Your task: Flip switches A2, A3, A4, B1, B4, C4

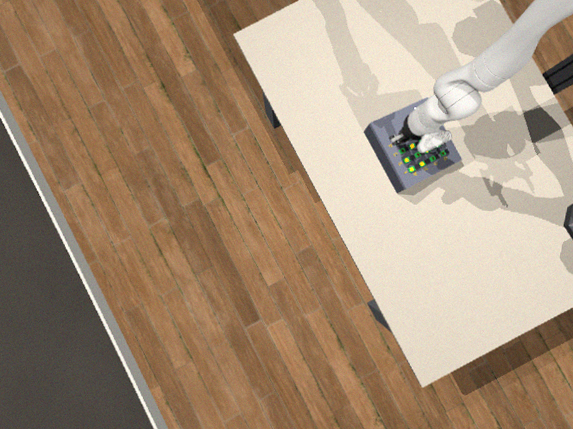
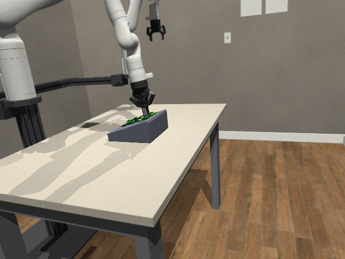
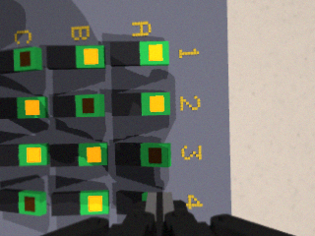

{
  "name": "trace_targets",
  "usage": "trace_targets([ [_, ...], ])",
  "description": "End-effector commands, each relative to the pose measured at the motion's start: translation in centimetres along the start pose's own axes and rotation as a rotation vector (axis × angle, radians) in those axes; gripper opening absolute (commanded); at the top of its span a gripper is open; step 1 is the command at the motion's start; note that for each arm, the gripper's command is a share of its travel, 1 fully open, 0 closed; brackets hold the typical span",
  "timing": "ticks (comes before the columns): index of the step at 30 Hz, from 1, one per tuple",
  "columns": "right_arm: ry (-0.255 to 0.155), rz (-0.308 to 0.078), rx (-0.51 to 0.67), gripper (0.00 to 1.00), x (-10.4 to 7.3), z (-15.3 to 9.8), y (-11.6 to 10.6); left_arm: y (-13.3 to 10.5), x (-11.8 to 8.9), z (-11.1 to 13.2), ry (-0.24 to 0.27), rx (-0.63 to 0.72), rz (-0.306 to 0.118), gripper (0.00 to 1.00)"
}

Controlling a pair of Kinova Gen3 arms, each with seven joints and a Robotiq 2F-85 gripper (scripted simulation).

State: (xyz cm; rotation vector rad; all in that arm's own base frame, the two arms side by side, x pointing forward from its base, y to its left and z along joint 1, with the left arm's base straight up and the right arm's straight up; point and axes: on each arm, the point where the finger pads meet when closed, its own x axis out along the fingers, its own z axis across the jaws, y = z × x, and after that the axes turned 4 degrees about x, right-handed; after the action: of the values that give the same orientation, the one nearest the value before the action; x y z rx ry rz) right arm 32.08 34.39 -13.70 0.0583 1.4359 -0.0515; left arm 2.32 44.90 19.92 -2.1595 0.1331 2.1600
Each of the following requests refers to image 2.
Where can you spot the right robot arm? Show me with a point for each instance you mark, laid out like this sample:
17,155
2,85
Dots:
15,70

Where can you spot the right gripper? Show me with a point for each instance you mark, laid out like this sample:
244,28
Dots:
141,93

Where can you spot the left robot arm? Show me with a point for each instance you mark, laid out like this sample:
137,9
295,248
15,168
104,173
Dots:
132,15

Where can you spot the grey switch panel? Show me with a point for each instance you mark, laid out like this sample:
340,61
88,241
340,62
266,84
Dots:
141,129

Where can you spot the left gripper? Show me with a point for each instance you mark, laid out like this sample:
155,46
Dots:
155,27

